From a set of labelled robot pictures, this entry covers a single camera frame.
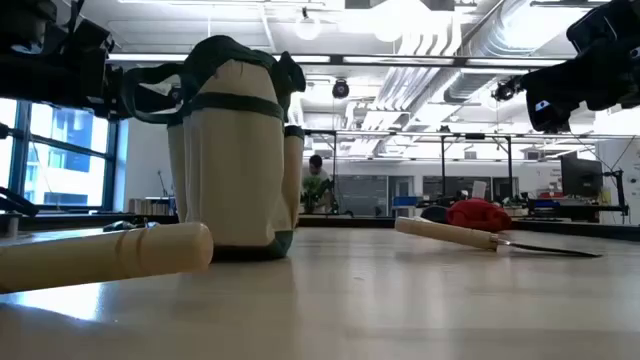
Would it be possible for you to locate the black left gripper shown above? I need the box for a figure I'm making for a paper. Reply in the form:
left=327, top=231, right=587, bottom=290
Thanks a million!
left=0, top=0, right=126, bottom=121

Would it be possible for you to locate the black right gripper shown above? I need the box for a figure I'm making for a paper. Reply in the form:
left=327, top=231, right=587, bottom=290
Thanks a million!
left=519, top=0, right=640, bottom=134

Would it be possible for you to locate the red gardening glove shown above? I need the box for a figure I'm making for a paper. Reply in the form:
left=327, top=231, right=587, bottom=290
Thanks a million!
left=446, top=197, right=513, bottom=233

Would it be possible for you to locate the beige green-trimmed gardening bag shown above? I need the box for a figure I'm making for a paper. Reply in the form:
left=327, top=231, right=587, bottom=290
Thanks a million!
left=122, top=34, right=307, bottom=262

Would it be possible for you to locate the wooden handled steel trowel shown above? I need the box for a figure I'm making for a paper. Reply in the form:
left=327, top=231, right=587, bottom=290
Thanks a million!
left=394, top=215, right=603, bottom=259

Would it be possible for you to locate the large black-framed window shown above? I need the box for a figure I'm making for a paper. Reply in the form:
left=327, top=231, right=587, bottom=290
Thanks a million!
left=0, top=97, right=120, bottom=212

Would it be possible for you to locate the black computer monitor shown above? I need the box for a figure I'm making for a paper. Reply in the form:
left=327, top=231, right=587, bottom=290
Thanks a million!
left=559, top=151, right=605, bottom=199

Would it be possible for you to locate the row of books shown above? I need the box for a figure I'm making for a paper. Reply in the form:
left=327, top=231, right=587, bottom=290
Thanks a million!
left=128, top=197, right=176, bottom=217

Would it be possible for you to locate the black metal background rack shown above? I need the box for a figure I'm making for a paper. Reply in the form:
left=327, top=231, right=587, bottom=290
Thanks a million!
left=303, top=129, right=514, bottom=217

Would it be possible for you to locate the black slanted bar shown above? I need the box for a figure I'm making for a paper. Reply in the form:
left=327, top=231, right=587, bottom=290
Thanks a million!
left=0, top=186, right=40, bottom=219

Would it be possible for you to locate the black arched table clamp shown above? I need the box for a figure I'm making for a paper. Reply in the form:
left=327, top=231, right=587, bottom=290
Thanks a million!
left=421, top=204, right=451, bottom=225

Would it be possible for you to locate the round white ceiling lamp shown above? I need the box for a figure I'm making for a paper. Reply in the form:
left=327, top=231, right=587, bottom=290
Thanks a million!
left=293, top=7, right=323, bottom=42

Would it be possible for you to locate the person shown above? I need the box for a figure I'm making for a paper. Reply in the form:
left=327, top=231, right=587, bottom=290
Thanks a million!
left=302, top=153, right=334, bottom=215

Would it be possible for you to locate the green background houseplant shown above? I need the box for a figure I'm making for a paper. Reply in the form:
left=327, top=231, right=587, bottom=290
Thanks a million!
left=299, top=174, right=334, bottom=214

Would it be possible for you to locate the black ceiling-mounted camera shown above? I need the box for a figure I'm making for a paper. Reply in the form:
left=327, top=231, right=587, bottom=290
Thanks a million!
left=491, top=74, right=524, bottom=104

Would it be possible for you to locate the silver ventilation duct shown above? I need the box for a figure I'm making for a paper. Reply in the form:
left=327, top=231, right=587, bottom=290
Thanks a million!
left=443, top=0, right=576, bottom=105

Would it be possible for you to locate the small grey cylinder post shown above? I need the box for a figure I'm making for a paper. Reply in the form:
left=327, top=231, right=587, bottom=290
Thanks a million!
left=0, top=209, right=24, bottom=239

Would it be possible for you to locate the long ceiling light rail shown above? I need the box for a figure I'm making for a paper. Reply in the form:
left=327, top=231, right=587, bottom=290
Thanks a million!
left=107, top=51, right=572, bottom=69

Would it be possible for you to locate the black aluminium table frame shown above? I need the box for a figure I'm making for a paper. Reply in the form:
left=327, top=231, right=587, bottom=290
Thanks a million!
left=0, top=212, right=640, bottom=242

